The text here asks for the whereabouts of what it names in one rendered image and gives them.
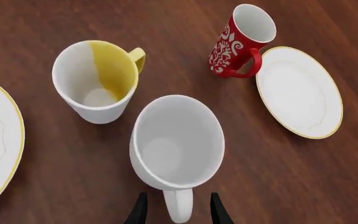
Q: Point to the red patterned mug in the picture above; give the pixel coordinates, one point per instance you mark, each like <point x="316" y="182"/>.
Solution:
<point x="241" y="46"/>

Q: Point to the plain white mug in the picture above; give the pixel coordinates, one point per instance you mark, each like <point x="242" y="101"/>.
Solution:
<point x="176" y="140"/>

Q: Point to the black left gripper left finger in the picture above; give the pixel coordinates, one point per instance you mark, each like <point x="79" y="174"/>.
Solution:
<point x="138" y="212"/>

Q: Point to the white and yellow mug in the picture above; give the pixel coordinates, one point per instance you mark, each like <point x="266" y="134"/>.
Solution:
<point x="89" y="93"/>

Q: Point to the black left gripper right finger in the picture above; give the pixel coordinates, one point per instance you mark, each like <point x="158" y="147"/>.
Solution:
<point x="219" y="212"/>

